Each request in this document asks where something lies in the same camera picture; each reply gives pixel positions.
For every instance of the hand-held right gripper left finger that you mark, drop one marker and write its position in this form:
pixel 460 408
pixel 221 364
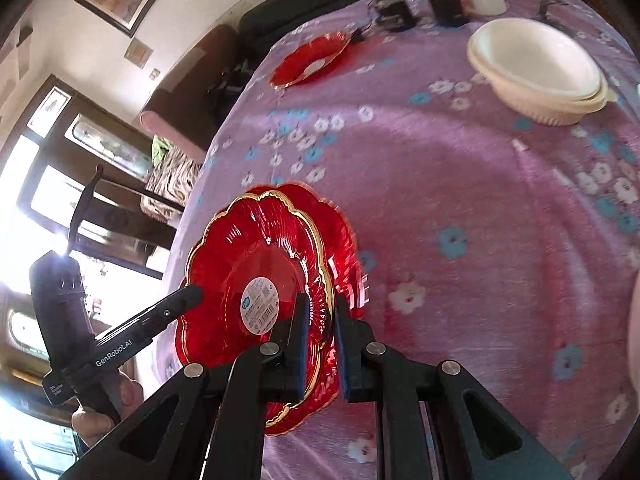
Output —
pixel 302 340

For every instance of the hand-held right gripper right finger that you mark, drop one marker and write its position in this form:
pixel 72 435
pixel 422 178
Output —
pixel 340 345

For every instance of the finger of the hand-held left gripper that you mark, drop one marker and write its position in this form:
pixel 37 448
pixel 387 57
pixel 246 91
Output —
pixel 180 300

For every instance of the red scalloped gold-rimmed plate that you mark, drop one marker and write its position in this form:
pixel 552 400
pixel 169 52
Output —
pixel 235 270
pixel 347 260
pixel 300 62

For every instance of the large white bowl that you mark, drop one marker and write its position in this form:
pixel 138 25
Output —
pixel 540 110

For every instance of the white disposable plate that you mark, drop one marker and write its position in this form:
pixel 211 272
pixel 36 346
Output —
pixel 530 55

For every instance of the person's left hand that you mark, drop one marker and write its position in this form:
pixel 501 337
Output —
pixel 92 427

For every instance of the dark wooden chair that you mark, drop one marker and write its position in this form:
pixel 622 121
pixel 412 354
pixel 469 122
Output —
pixel 125 217

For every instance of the patterned blanket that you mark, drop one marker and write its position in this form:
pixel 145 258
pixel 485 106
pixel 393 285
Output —
pixel 172 180

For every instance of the green cloth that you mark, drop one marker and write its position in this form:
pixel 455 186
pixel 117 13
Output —
pixel 159 150

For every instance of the purple floral tablecloth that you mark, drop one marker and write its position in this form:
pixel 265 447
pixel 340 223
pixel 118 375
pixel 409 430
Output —
pixel 450 200

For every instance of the wooden glazed door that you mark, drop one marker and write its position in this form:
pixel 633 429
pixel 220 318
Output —
pixel 55 110

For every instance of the black equipment pile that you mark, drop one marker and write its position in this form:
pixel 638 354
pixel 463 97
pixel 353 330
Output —
pixel 230 85

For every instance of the brown armchair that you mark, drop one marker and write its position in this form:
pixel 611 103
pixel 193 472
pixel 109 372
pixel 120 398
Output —
pixel 200 80

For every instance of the black sofa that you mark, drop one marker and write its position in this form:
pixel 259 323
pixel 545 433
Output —
pixel 310 0

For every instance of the black round device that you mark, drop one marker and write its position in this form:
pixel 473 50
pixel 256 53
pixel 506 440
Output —
pixel 395 12

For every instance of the dark small cup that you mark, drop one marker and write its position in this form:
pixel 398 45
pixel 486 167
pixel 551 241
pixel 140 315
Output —
pixel 447 7

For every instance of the small wall plaque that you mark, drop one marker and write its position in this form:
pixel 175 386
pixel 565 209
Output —
pixel 138 53

